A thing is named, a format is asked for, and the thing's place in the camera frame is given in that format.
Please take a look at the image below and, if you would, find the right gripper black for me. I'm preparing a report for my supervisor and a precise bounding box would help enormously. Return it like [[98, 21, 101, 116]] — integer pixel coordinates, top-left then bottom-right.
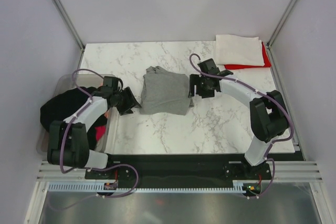
[[188, 73, 215, 98]]

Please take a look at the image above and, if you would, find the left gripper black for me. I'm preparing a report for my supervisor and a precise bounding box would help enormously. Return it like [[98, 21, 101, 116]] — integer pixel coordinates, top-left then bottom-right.
[[113, 87, 141, 116]]

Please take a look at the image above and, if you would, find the grey t shirt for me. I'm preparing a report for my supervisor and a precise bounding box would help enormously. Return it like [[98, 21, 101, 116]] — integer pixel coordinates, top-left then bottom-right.
[[140, 66, 194, 115]]

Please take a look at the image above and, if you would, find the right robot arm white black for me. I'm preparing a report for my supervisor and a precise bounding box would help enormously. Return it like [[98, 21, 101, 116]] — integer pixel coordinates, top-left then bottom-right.
[[189, 54, 293, 179]]

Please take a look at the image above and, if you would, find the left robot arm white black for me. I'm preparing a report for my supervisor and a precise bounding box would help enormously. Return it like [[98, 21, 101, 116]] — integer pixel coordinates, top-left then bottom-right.
[[47, 76, 141, 178]]

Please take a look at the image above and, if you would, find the peach t shirt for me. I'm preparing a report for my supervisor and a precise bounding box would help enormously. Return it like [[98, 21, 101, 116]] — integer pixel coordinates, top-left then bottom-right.
[[104, 110, 110, 119]]

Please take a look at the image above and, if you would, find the magenta t shirt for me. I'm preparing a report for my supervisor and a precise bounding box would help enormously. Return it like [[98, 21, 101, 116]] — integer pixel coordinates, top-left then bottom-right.
[[95, 125, 106, 142]]

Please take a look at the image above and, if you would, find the white folded t shirt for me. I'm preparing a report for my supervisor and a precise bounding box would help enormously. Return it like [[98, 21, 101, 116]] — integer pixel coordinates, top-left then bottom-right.
[[214, 34, 263, 66]]

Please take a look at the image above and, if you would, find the black t shirt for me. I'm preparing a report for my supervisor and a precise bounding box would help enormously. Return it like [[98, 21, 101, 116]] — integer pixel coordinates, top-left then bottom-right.
[[40, 88, 108, 150]]

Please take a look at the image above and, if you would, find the red folded t shirt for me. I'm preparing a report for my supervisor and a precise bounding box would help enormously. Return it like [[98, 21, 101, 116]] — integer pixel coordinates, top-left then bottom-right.
[[224, 42, 271, 70]]

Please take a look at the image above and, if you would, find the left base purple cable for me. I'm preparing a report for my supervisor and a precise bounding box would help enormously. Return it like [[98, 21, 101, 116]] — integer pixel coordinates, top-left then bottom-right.
[[89, 163, 140, 200]]

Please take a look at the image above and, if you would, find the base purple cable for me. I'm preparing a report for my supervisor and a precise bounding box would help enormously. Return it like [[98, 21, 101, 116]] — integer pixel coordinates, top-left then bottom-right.
[[89, 163, 140, 200], [243, 158, 276, 200]]

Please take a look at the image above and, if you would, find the white slotted cable duct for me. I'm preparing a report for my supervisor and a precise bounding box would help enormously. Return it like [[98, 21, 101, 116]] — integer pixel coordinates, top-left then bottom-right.
[[48, 182, 246, 194]]

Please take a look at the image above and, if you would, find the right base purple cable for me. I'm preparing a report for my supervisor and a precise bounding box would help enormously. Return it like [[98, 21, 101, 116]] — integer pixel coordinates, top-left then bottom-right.
[[243, 158, 276, 200]]

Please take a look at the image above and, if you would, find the left aluminium frame post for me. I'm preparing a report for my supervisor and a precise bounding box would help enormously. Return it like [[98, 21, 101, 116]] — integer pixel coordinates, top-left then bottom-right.
[[52, 0, 85, 52]]

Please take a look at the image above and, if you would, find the aluminium frame post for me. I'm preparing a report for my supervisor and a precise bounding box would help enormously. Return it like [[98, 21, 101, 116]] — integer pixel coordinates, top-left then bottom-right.
[[266, 0, 299, 49], [52, 0, 85, 52]]

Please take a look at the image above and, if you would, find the right aluminium frame post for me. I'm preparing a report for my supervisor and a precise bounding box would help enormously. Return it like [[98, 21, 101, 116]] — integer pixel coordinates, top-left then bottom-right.
[[266, 0, 299, 49]]

